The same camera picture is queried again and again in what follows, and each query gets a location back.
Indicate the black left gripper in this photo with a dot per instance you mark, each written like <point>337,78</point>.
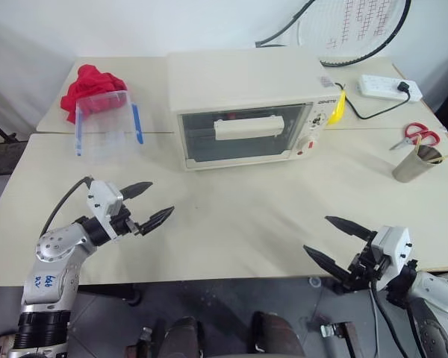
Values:
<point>123,223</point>

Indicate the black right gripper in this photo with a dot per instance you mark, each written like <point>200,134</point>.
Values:
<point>364,272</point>

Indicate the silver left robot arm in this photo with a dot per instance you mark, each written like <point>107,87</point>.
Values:
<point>56,246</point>

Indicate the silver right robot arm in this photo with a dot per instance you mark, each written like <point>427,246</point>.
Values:
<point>438,294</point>

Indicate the white knob with red mark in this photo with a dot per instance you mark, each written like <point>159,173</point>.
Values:
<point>305,142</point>

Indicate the cream toaster oven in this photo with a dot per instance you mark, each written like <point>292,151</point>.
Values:
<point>242,78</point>

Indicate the clear box with blue clips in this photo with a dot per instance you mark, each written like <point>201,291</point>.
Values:
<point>108,130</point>

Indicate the metal clamp under table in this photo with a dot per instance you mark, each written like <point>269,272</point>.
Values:
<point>339,332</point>

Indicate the steel cup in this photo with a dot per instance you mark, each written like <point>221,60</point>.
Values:
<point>414,168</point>

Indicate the dark rounded shape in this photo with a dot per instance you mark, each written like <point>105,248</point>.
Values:
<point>183,337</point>
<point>278,335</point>

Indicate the red cloth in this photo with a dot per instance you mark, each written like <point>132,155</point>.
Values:
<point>93,84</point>

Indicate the white power strip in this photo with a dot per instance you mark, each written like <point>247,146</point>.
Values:
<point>377,87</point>

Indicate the black framed racket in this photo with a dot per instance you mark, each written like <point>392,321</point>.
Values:
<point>373,50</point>

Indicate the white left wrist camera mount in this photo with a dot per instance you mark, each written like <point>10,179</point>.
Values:
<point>101,197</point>

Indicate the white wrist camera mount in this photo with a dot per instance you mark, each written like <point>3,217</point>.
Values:
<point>101,197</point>
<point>392,246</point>

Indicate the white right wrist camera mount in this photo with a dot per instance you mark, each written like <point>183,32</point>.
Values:
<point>392,246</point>

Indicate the black table frame bar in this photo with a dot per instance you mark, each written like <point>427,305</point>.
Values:
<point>112,292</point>

